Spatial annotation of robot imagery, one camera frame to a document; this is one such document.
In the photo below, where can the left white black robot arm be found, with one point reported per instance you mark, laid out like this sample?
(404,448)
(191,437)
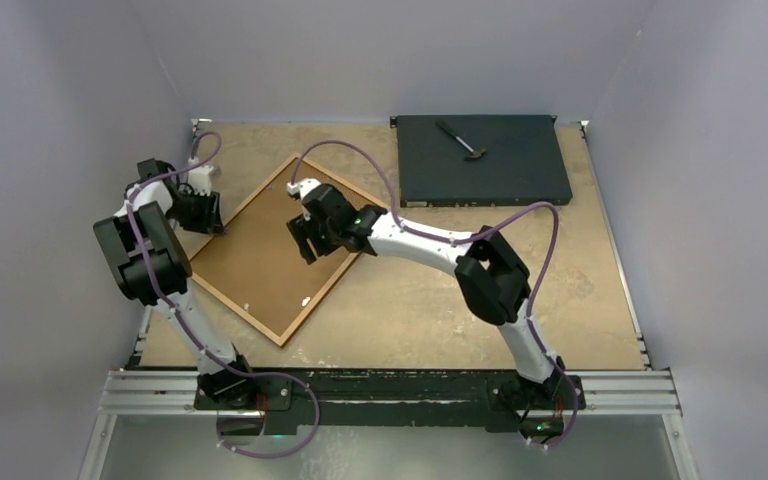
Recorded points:
(149,264)

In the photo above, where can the dark flat equipment case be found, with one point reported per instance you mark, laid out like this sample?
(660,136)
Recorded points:
(523,163)

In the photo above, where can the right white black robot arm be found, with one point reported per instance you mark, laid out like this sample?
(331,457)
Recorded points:
(492,278)

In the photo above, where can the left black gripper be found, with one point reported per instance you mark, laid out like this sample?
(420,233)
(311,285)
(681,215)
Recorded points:
(210,221)

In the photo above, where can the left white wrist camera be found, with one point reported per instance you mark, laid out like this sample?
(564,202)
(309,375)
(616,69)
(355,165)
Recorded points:
(201,177)

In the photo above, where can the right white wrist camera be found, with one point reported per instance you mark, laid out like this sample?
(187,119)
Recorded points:
(298,190)

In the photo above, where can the small black handled hammer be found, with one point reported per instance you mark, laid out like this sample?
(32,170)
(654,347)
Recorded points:
(473,154)

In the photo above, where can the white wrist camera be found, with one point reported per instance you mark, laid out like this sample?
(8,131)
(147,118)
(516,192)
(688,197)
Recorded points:
(298,190)
(201,177)

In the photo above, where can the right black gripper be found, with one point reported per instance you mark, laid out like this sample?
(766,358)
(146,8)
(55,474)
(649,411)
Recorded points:
(302,230)

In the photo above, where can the brown wooden picture frame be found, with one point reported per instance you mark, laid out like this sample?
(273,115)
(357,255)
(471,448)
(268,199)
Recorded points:
(225,291)

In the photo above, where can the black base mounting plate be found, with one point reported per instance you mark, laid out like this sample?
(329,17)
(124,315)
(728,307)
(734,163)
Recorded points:
(497,400)

